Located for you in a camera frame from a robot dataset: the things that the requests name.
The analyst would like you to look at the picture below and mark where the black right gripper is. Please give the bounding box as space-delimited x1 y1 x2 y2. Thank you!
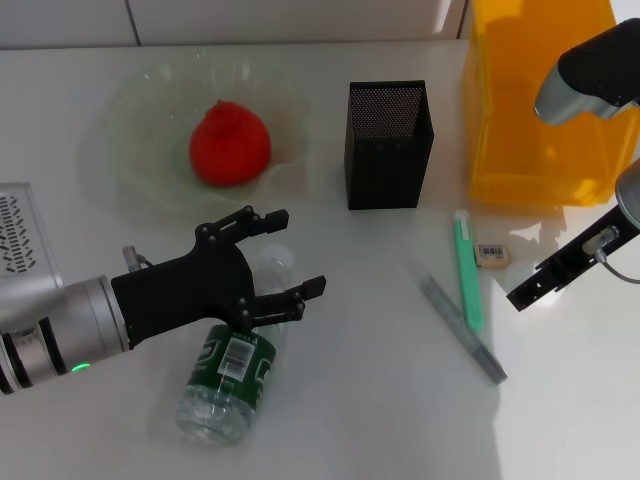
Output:
505 201 633 313

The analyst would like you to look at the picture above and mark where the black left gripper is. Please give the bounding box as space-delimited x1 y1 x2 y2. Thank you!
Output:
110 205 328 350

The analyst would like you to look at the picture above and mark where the eraser with barcode sleeve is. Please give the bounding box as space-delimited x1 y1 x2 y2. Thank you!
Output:
477 241 514 270

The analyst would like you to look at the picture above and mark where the green pen with white cap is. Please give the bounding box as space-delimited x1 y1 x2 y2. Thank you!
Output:
452 209 484 332

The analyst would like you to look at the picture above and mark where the grey marker pen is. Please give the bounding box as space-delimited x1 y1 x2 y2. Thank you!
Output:
418 279 509 386

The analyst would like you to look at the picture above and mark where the red-orange orange fruit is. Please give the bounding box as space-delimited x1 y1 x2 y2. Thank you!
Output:
188 99 273 188

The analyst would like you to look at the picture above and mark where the clear bottle with green label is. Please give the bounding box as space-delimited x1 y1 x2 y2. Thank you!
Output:
174 243 294 447

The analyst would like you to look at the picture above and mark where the black mesh pen holder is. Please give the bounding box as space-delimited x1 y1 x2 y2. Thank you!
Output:
343 79 435 212

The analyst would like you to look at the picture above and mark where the clear green glass fruit plate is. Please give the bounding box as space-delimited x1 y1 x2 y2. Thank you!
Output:
79 49 314 227

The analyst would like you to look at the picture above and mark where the yellow plastic bin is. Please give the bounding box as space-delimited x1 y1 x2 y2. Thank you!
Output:
462 0 640 208

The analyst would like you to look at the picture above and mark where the right gripper connector cable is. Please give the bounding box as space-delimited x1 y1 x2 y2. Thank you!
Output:
582 224 640 287

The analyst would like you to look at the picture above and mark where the gripper connector cable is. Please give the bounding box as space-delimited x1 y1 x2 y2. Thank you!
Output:
122 244 152 274
582 224 640 287

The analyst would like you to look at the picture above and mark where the left gripper connector cable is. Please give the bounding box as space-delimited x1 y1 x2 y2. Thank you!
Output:
122 244 152 274

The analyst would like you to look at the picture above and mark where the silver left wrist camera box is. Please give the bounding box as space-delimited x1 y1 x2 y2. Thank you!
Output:
0 181 66 292

